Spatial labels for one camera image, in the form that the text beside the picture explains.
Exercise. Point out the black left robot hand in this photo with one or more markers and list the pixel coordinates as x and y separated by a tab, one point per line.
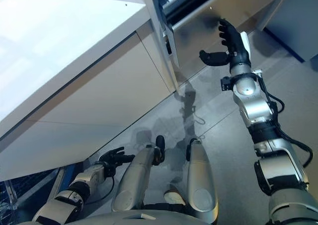
114	158

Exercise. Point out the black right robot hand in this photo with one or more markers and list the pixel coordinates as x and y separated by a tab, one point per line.
236	48

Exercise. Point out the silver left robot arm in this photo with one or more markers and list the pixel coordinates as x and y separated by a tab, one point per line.
82	177

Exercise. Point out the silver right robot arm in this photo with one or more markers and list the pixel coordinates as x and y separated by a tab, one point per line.
253	105

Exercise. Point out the stainless steel fridge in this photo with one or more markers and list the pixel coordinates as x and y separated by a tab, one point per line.
236	1

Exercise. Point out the silver left robot leg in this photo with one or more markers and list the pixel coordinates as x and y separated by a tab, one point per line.
134	175

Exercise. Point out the silver robot torso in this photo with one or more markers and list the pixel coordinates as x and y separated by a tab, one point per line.
149	218

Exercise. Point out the white sneaker gum sole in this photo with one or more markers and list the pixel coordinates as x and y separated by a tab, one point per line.
174	197

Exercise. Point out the tall white cabinet panel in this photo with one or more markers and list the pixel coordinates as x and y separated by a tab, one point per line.
159	23

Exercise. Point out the white counter cabinet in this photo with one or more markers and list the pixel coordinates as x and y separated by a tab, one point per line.
62	61

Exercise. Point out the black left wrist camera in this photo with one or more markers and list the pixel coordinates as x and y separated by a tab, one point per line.
108	170

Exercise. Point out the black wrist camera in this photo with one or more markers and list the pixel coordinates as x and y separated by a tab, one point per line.
108	170
226	84

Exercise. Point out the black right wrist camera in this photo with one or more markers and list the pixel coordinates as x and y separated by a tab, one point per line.
226	84

